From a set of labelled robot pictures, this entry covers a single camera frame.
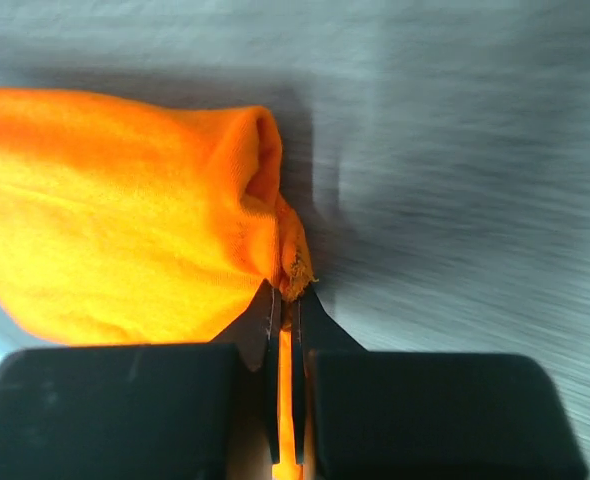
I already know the orange t shirt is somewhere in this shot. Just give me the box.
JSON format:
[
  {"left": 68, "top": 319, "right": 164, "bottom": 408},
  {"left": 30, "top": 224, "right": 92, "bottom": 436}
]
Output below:
[{"left": 0, "top": 87, "right": 321, "bottom": 480}]

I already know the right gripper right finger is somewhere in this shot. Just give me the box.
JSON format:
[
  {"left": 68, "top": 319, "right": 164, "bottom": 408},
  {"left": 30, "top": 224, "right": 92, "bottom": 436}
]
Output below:
[{"left": 291, "top": 289, "right": 589, "bottom": 479}]

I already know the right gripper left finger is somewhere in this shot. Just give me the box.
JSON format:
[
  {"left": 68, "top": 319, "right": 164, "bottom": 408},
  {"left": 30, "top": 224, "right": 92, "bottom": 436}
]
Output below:
[{"left": 0, "top": 284, "right": 282, "bottom": 479}]

